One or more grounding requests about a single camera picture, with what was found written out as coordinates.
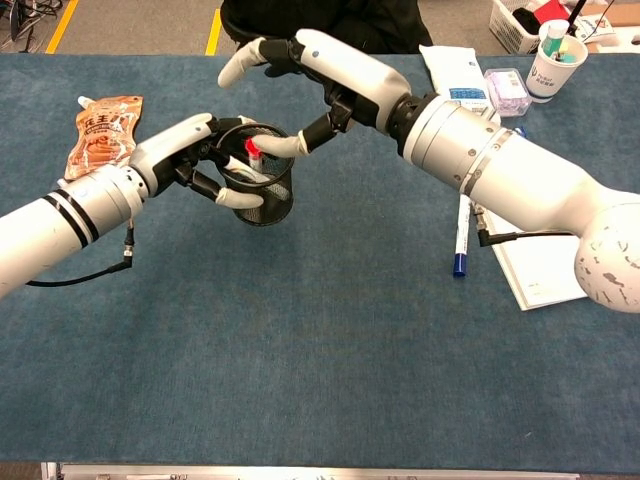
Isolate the white paper cup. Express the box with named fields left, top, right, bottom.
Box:
left=525, top=33, right=589, bottom=104

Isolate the brown cardboard box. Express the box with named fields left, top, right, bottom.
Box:
left=582, top=0, right=640, bottom=54

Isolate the white notebook yellow spine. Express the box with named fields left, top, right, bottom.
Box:
left=487, top=209, right=589, bottom=312

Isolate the bundle of floor cables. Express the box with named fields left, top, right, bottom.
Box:
left=0, top=0, right=64, bottom=51

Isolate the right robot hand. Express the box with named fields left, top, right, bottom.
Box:
left=217, top=28, right=414, bottom=157

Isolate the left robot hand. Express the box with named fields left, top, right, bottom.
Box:
left=128, top=112, right=266, bottom=211

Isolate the white plastic basket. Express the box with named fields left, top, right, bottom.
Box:
left=488, top=0, right=571, bottom=55

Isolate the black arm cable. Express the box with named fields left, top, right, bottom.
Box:
left=474, top=209, right=584, bottom=247
left=25, top=222, right=137, bottom=288

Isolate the black mesh pen cup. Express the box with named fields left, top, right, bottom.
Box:
left=214, top=123, right=295, bottom=227

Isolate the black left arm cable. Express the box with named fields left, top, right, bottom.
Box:
left=25, top=222, right=137, bottom=288

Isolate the blue capped white marker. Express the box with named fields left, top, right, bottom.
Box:
left=452, top=194, right=472, bottom=279

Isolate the red capped white marker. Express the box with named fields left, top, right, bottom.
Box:
left=244, top=138, right=271, bottom=182

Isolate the white snack bag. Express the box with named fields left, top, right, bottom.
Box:
left=418, top=44, right=501, bottom=121

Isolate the black capped white marker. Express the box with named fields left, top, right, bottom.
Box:
left=222, top=157, right=271, bottom=184

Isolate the clear purple plastic box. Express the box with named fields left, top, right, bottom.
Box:
left=483, top=67, right=533, bottom=118

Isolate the black round stool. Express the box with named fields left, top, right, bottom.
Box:
left=219, top=4, right=266, bottom=55

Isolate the person in black clothes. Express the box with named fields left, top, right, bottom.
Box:
left=219, top=0, right=434, bottom=55

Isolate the aluminium table edge rail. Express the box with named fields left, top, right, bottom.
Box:
left=40, top=462, right=581, bottom=480

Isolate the orange peanut butter pouch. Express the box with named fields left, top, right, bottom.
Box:
left=63, top=95, right=145, bottom=182

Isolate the green white tube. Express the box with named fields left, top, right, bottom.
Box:
left=538, top=19, right=571, bottom=59

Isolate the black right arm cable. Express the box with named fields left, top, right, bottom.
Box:
left=474, top=209, right=584, bottom=247

